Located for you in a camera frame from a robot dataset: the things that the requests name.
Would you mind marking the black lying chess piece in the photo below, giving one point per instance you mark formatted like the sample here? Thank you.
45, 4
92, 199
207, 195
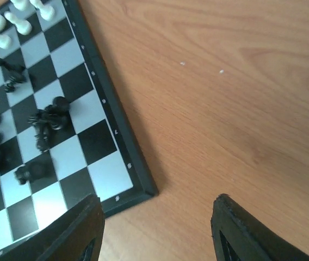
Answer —
16, 75

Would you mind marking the black and white chessboard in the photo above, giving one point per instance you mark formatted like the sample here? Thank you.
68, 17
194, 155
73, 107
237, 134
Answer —
96, 153

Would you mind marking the black rook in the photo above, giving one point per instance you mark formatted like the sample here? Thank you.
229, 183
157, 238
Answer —
31, 172

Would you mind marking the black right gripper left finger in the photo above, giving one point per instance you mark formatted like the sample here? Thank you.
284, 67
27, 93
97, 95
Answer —
76, 235

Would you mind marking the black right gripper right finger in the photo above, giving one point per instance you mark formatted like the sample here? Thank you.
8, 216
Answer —
238, 235

